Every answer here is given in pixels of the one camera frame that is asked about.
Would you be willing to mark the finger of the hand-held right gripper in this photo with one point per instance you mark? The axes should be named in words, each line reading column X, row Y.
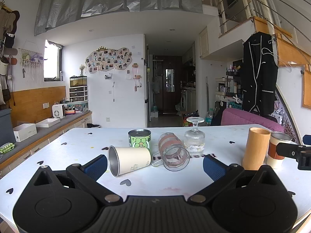
column 288, row 149
column 305, row 161

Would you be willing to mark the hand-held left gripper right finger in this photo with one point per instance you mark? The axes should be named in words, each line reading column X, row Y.
column 213, row 168

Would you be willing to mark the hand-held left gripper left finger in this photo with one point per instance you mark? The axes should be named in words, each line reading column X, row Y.
column 95, row 167

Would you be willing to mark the white metal-lined cup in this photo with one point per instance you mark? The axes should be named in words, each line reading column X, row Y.
column 133, row 159

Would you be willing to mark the white cup with brown sleeve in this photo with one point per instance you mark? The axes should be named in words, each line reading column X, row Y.
column 275, row 150

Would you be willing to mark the bamboo cup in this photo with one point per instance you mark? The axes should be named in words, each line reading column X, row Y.
column 256, row 148

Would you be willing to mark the pink striped glass cup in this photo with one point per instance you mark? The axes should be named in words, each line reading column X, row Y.
column 172, row 150

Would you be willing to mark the clear ribbed glass goblet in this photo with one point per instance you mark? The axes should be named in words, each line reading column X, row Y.
column 194, row 138

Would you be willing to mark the green printed tin can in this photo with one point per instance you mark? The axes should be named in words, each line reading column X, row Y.
column 139, row 140

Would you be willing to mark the purple chair back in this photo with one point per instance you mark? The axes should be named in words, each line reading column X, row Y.
column 245, row 119

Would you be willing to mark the grey-topped counter cabinet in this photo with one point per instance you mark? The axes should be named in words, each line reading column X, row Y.
column 48, row 136

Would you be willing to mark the white flat tray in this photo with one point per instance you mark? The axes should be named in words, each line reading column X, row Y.
column 48, row 123

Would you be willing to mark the white small appliance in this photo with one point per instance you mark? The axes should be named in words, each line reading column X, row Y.
column 58, row 111

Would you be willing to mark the washing machine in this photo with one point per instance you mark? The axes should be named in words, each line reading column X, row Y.
column 184, row 100

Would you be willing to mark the small drawer unit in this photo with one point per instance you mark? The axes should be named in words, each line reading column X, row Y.
column 78, row 94

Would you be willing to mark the black jacket with white trim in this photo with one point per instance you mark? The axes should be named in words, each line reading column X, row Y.
column 258, row 77

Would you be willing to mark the white open box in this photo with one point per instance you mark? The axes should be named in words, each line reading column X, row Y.
column 24, row 132

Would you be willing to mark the shelf with bottles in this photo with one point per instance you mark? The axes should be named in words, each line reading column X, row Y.
column 229, row 82

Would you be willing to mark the glass fish tank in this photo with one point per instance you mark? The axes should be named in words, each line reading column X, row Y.
column 78, row 81

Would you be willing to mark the green egg carton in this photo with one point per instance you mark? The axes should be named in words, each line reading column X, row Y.
column 7, row 148

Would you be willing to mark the dark wooden door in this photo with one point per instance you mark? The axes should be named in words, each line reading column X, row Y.
column 172, row 85

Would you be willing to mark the grey storage bin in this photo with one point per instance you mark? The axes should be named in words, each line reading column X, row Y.
column 6, row 126

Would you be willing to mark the vase of dried flowers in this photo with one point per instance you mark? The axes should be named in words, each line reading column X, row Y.
column 82, row 70

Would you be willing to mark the cloud-shaped photo board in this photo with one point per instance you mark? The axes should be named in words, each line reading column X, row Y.
column 108, row 60

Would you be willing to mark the window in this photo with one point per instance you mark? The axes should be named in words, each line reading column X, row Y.
column 51, row 62

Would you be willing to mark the pink hanging wall ornament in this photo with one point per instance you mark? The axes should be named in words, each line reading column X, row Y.
column 136, row 76

